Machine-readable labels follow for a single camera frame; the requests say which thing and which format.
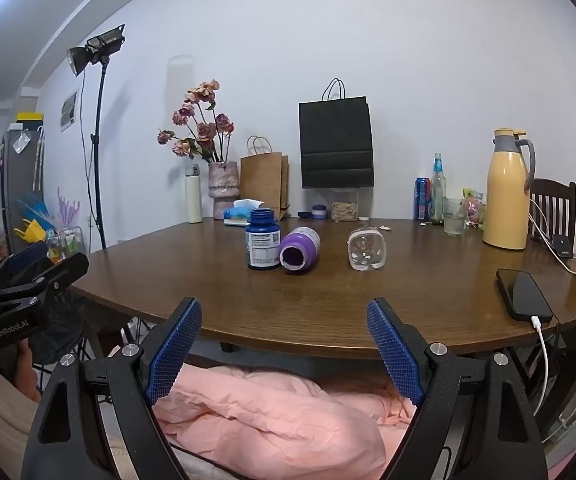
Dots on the black power bank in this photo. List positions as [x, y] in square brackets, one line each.
[564, 246]

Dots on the pink ceramic vase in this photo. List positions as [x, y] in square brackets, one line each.
[224, 187]

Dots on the brown paper bag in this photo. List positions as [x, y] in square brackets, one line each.
[263, 182]

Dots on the dried pink flowers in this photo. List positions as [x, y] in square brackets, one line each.
[203, 130]

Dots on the small drinking glass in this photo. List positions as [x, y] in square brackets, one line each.
[454, 224]

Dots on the blue tissue pack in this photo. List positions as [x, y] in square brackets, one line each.
[240, 212]

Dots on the blue soda can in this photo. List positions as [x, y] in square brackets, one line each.
[422, 200]

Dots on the clear plastic food container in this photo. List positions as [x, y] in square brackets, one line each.
[344, 207]

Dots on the blue plastic bottle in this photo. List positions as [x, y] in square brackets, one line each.
[263, 242]

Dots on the pink blanket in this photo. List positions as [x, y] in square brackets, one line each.
[278, 410]

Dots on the dark wooden chair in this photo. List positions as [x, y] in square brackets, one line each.
[553, 205]

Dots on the purple plastic hanger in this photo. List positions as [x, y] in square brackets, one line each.
[67, 210]

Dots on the yellow box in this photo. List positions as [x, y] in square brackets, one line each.
[30, 121]

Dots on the grey refrigerator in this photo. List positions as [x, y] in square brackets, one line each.
[18, 185]

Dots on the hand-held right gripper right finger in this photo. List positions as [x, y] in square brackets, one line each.
[393, 350]

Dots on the studio light on stand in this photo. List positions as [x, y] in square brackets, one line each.
[100, 125]

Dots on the clear glass bottle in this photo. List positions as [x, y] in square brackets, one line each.
[438, 195]

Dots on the black paper bag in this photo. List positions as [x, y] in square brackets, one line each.
[337, 145]

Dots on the clear glass cup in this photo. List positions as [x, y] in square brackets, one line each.
[366, 250]

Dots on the colourful snack packets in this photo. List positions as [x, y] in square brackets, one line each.
[473, 207]

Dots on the white thermos bottle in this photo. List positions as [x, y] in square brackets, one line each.
[193, 197]

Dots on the yellow and blue dustpans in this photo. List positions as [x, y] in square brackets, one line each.
[30, 220]

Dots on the black smartphone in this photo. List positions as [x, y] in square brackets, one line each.
[524, 292]

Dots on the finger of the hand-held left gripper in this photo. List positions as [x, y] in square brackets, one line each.
[30, 259]
[63, 272]

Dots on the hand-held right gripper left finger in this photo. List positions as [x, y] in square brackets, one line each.
[175, 350]

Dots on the yellow thermos jug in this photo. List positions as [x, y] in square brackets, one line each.
[505, 200]

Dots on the purple plastic bottle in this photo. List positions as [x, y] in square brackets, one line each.
[302, 250]

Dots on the small jar with blue lid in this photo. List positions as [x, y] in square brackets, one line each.
[319, 212]

